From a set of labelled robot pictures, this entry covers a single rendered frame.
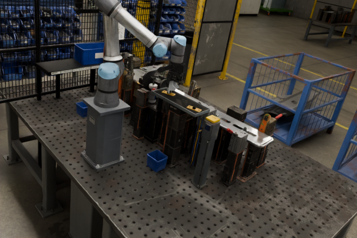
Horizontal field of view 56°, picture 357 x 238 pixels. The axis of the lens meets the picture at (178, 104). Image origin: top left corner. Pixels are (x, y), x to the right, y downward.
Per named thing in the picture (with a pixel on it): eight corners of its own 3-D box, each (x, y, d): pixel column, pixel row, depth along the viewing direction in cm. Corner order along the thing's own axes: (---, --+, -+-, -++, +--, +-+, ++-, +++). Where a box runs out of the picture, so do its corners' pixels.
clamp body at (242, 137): (238, 182, 213) (252, 134, 199) (228, 189, 205) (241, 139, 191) (226, 175, 219) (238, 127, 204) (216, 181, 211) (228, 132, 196)
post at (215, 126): (207, 184, 207) (221, 122, 189) (199, 189, 201) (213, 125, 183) (197, 178, 211) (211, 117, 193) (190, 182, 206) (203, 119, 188)
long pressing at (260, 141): (277, 138, 213) (278, 136, 213) (260, 149, 198) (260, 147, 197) (138, 69, 294) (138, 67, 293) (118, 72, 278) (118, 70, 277)
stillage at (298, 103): (283, 110, 520) (302, 51, 481) (331, 133, 468) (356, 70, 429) (234, 126, 443) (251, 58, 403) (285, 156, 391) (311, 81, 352)
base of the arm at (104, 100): (101, 110, 188) (102, 94, 184) (88, 99, 198) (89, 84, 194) (124, 105, 198) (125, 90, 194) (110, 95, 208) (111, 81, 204)
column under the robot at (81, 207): (88, 263, 224) (92, 184, 196) (67, 233, 243) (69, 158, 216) (126, 242, 244) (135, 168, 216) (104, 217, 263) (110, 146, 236)
